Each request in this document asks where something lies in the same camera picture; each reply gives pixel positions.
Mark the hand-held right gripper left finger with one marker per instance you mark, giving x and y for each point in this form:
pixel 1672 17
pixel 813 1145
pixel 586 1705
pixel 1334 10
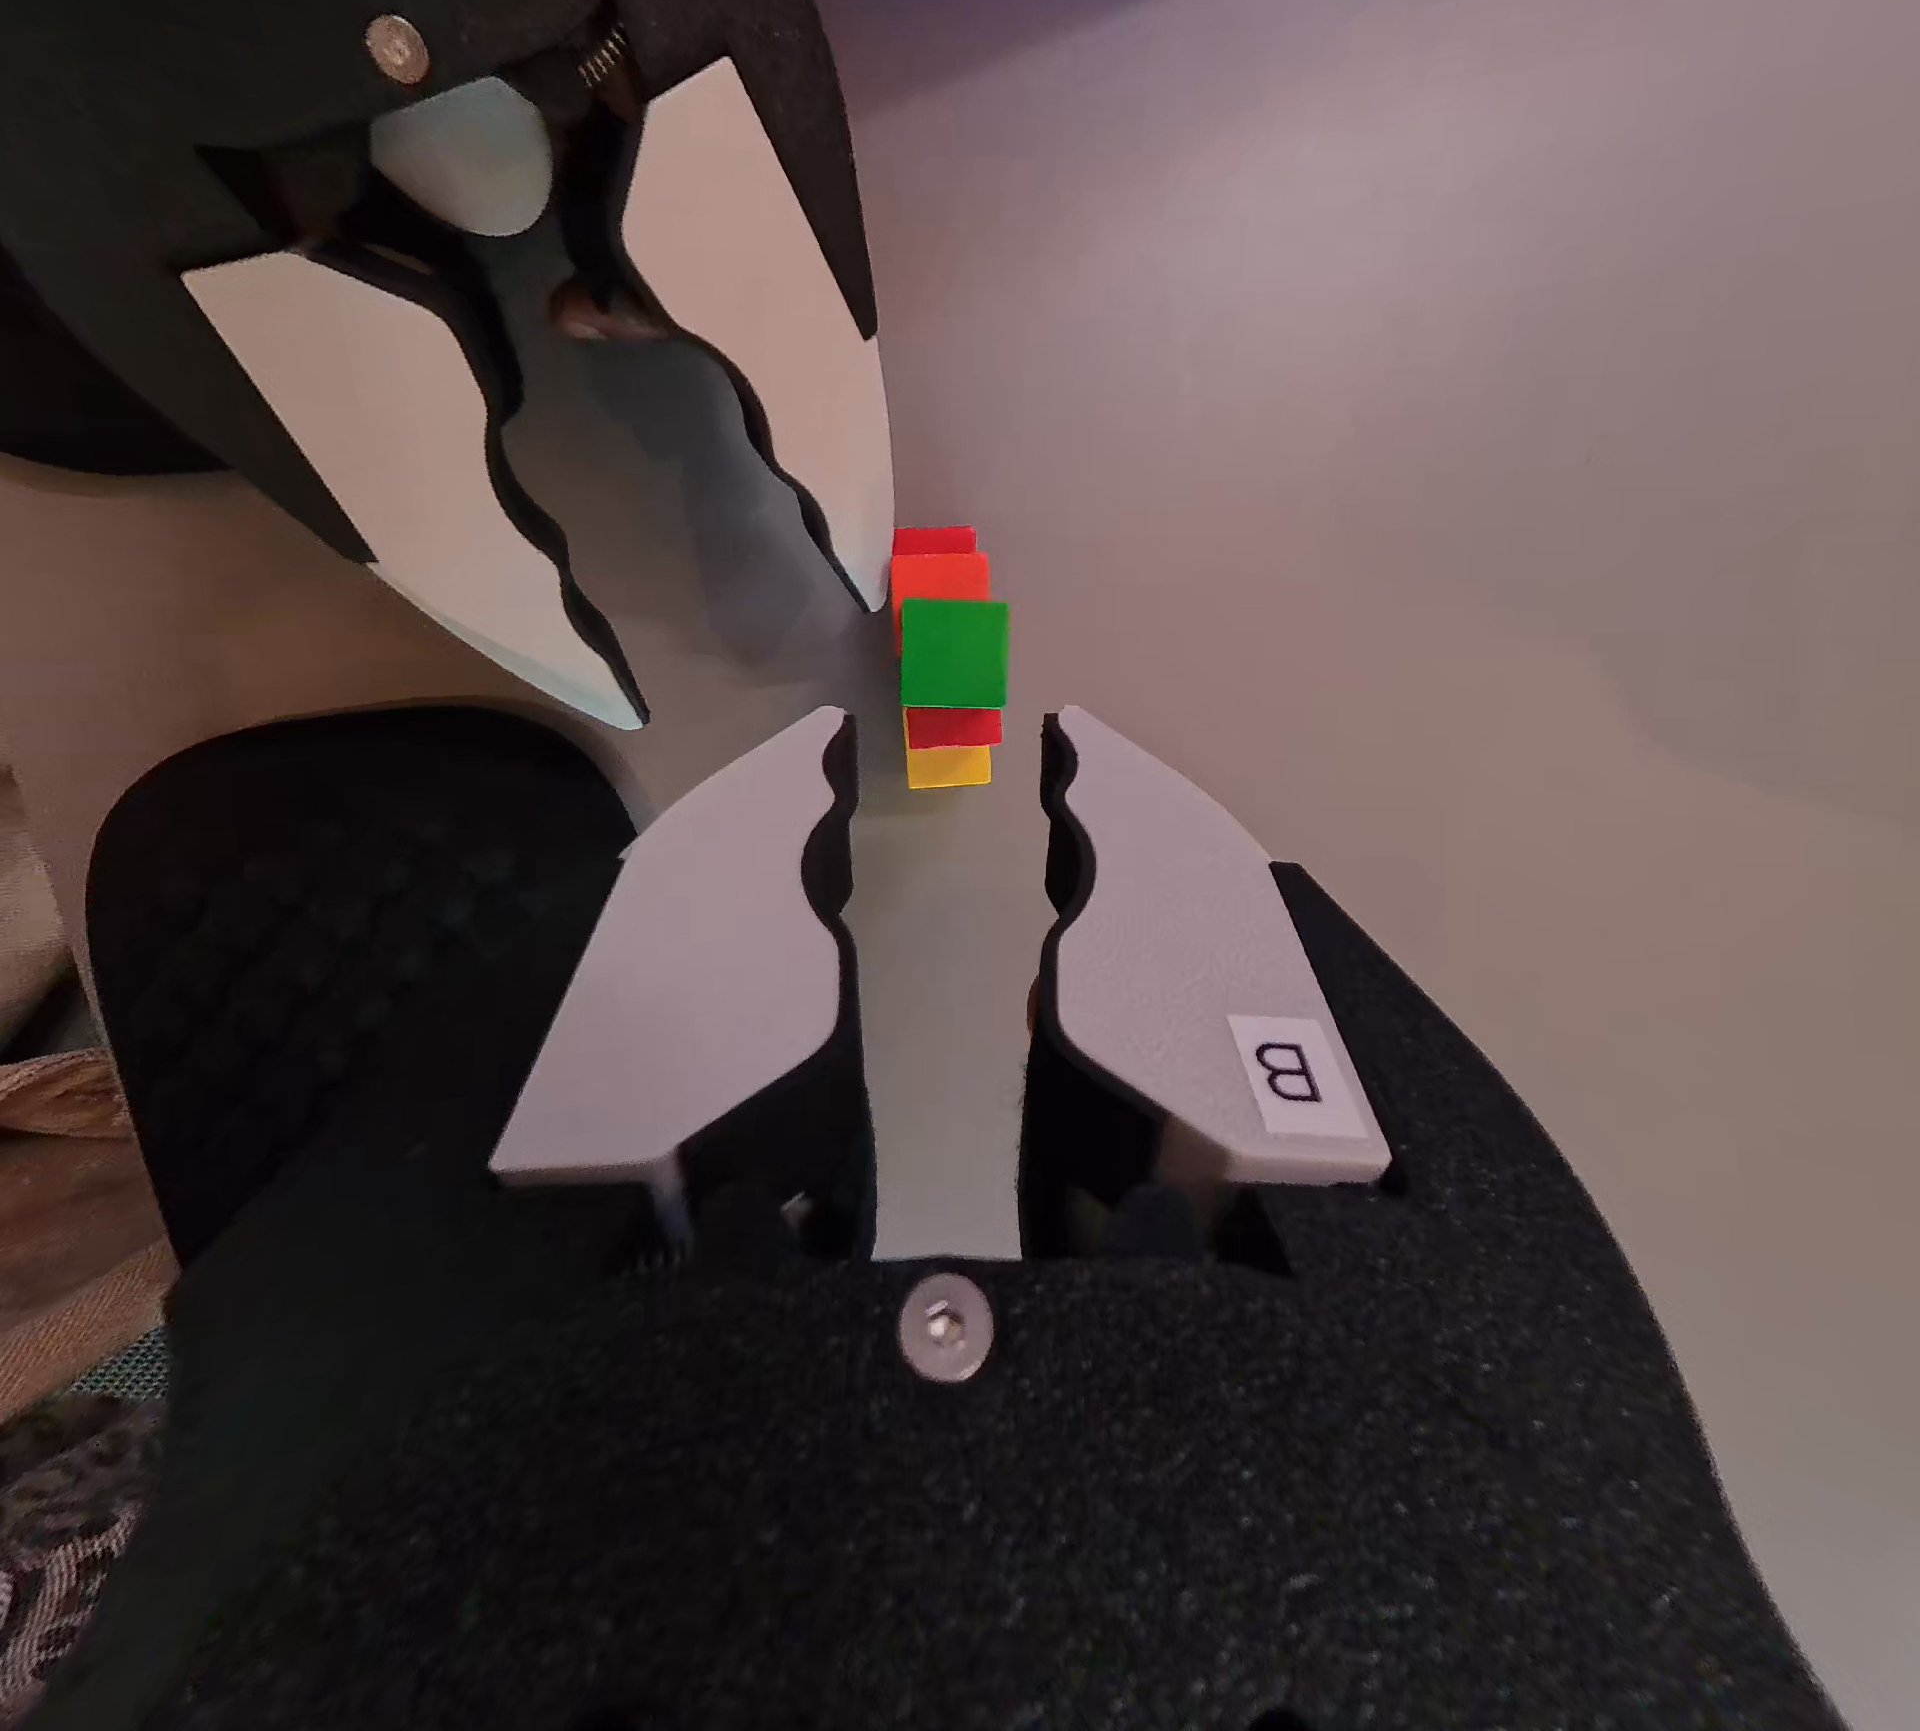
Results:
pixel 690 981

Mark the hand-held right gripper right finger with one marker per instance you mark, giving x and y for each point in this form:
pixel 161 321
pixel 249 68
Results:
pixel 1186 981

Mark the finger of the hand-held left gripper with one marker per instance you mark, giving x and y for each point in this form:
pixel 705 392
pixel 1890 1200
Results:
pixel 345 411
pixel 751 262

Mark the yellow wooden block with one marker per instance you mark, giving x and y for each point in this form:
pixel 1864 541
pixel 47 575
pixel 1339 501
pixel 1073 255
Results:
pixel 950 767

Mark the red wooden block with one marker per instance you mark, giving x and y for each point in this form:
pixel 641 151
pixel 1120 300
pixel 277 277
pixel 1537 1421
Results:
pixel 954 726
pixel 932 541

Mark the orange wooden block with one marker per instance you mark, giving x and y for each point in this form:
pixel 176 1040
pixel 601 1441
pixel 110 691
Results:
pixel 938 580

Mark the green wooden block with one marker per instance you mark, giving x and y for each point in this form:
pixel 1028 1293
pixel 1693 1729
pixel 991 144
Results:
pixel 954 655

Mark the person's left hand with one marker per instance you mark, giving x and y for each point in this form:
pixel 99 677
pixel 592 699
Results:
pixel 608 315

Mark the black mesh chair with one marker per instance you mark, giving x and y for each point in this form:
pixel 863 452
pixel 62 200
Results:
pixel 345 922

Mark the beige cloth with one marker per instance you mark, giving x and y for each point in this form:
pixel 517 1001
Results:
pixel 69 1161

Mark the leopard print cloth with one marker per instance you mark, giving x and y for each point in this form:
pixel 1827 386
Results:
pixel 59 1567

